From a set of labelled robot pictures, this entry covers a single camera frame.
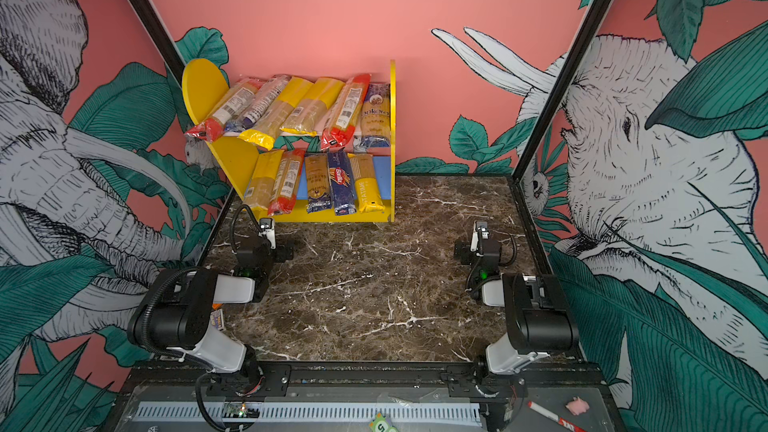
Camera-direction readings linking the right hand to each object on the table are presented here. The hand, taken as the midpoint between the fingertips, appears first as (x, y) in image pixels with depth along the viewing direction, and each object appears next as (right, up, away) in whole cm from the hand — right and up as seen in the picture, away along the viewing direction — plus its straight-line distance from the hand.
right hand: (472, 233), depth 94 cm
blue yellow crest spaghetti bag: (-50, +16, +1) cm, 52 cm away
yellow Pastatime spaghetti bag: (-33, +13, -1) cm, 36 cm away
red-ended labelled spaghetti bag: (-60, +15, -1) cm, 62 cm away
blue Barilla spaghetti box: (-41, +12, -4) cm, 43 cm away
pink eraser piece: (+19, -39, -24) cm, 49 cm away
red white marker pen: (+15, -42, -25) cm, 51 cm away
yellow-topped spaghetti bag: (-68, +13, -1) cm, 69 cm away
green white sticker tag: (-29, -41, -27) cm, 57 cm away
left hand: (-64, +1, 0) cm, 64 cm away
